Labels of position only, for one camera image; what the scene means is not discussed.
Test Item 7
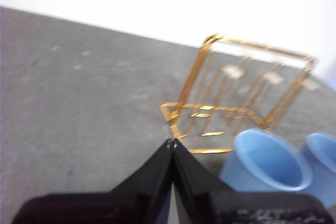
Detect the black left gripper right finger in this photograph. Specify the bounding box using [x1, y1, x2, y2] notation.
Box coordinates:
[172, 139, 336, 224]

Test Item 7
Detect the gold wire cup rack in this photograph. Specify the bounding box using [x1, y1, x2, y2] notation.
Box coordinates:
[160, 34, 320, 155]

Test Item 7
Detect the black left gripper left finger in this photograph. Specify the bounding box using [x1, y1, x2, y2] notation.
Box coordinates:
[12, 137, 174, 224]

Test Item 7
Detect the blue ribbed plastic cup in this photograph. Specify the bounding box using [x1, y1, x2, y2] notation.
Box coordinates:
[300, 132, 336, 209]
[219, 129, 313, 193]

